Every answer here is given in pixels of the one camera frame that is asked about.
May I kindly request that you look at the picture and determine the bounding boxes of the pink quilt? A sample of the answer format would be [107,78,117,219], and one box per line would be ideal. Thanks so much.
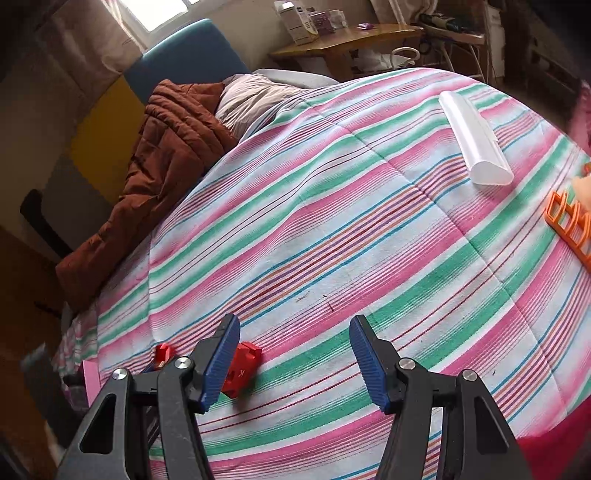
[568,78,591,153]

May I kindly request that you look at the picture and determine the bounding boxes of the grey yellow blue headboard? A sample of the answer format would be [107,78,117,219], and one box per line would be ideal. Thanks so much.
[41,18,252,259]

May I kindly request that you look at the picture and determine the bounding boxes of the beige curtain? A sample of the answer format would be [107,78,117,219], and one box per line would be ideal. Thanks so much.
[46,0,144,84]
[369,0,402,24]

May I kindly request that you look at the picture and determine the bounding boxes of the white carton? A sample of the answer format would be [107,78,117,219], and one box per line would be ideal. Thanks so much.
[273,1,319,45]

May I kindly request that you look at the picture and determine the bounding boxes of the window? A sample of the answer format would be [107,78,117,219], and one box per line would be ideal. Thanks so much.
[104,0,204,33]

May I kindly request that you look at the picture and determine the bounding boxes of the orange plastic rack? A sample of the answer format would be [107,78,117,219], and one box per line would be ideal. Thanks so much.
[544,191,591,268]

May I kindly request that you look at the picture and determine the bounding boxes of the white plastic tube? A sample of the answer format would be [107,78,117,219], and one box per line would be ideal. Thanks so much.
[438,91,514,186]

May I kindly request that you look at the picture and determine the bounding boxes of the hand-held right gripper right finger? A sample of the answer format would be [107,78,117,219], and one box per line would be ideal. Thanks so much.
[348,315,539,480]

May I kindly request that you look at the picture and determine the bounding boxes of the wooden desk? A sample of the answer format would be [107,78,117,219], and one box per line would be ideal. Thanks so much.
[269,23,423,84]

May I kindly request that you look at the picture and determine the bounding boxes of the wooden wardrobe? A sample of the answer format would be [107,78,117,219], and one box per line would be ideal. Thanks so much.
[0,222,65,416]

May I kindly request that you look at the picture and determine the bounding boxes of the brown quilted comforter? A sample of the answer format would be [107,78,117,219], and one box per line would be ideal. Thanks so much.
[55,79,241,312]

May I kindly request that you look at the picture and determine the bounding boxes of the white wire loop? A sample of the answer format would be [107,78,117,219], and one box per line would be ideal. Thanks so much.
[388,46,419,65]

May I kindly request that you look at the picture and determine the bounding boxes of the cluttered metal rack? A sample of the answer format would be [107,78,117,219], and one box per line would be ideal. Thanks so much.
[418,11,490,84]

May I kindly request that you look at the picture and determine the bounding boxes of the purple box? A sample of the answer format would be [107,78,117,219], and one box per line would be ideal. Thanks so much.
[310,10,338,33]

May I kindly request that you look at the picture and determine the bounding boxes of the red plastic block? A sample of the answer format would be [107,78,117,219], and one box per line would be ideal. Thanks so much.
[221,340,263,398]

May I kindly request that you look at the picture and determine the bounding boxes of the striped bed blanket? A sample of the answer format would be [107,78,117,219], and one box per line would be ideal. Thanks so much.
[51,67,591,480]

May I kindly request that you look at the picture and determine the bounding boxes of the peach soft object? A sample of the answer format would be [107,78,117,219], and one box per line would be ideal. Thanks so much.
[566,175,591,210]

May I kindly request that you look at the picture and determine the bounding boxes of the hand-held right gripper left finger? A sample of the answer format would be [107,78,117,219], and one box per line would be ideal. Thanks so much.
[55,314,242,480]

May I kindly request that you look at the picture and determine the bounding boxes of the pale pillow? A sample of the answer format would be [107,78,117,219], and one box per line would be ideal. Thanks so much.
[215,69,340,139]

